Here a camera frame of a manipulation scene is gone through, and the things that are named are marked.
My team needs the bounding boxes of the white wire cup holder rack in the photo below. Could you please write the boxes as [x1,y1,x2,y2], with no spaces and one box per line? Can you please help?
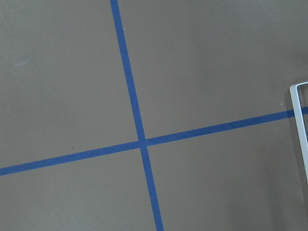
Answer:
[289,82,308,179]

